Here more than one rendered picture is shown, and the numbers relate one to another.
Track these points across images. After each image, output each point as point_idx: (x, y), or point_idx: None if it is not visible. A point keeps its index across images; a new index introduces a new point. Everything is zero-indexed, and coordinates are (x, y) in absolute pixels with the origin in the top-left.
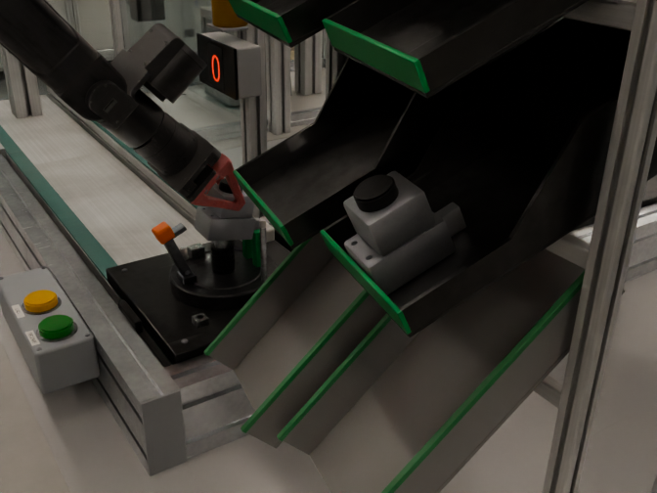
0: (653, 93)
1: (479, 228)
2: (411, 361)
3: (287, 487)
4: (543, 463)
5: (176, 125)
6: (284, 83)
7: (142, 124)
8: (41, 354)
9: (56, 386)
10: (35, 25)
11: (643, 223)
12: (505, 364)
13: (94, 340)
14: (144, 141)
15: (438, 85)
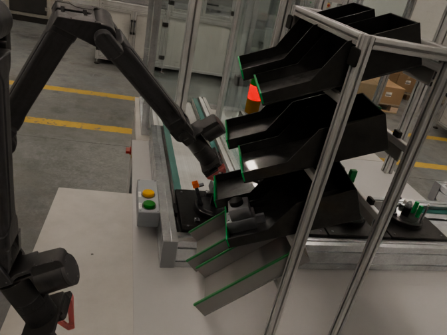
0: (313, 203)
1: (268, 223)
2: (246, 259)
3: (202, 290)
4: (300, 322)
5: (209, 149)
6: None
7: (196, 146)
8: (140, 212)
9: (142, 224)
10: (167, 111)
11: (406, 247)
12: (261, 268)
13: (159, 214)
14: (195, 151)
15: (247, 180)
